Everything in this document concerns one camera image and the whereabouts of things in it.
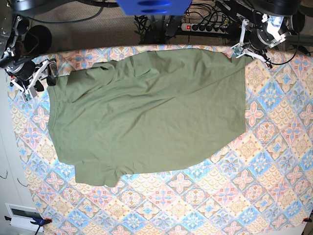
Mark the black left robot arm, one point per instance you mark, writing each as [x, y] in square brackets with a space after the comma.
[268, 31]

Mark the black round stool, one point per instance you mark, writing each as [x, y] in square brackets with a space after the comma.
[37, 40]

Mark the orange clamp lower right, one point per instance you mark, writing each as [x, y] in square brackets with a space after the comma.
[307, 220]

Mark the olive green t-shirt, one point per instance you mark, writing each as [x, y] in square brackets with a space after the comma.
[151, 112]

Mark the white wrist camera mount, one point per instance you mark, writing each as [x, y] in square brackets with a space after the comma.
[25, 76]
[243, 48]

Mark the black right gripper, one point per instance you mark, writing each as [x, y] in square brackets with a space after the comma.
[49, 74]

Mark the white wall outlet box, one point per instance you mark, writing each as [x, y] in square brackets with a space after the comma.
[22, 216]

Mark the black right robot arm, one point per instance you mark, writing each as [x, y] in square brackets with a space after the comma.
[20, 44]

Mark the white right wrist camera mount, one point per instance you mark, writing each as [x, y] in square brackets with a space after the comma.
[25, 76]

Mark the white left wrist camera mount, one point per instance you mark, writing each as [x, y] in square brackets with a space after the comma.
[243, 48]

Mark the blue orange clamp lower left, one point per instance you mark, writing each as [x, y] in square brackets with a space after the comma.
[40, 222]

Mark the white power strip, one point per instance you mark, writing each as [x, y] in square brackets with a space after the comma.
[194, 27]

